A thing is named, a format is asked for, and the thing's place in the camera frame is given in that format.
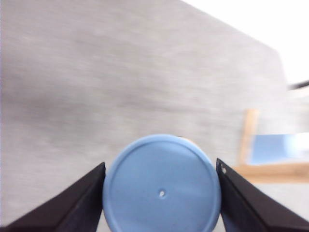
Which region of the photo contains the wooden cup tree stand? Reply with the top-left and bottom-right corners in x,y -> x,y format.
235,109 -> 309,184

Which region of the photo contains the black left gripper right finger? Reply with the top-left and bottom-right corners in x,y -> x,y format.
217,158 -> 309,232

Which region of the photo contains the blue ribbed cup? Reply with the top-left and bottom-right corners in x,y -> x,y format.
103,134 -> 221,232
252,133 -> 309,165

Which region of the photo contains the blue ribbed cup front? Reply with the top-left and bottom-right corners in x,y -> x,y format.
252,133 -> 309,165

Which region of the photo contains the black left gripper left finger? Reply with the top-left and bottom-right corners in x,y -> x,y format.
0,163 -> 106,232

